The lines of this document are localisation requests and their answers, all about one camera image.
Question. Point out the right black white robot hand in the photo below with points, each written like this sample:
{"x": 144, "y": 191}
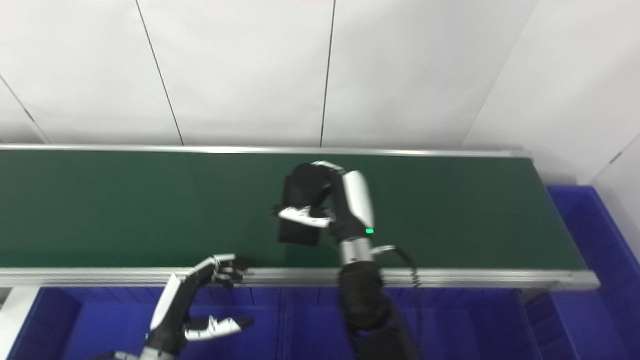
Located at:
{"x": 357, "y": 200}

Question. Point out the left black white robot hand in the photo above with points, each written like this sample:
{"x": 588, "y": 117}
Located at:
{"x": 172, "y": 320}

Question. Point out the black cylinder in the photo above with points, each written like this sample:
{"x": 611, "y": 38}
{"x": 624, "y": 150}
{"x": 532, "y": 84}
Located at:
{"x": 297, "y": 235}

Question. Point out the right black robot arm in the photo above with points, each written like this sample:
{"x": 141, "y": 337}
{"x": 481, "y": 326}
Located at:
{"x": 365, "y": 305}

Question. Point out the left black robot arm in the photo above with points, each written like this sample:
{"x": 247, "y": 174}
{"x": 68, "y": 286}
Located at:
{"x": 145, "y": 356}

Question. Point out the blue plastic bin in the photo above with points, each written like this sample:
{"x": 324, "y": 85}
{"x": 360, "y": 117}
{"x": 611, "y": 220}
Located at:
{"x": 465, "y": 325}
{"x": 100, "y": 325}
{"x": 595, "y": 250}

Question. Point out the green conveyor belt aluminium frame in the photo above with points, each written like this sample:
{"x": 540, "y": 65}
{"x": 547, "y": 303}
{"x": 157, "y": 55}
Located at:
{"x": 125, "y": 210}

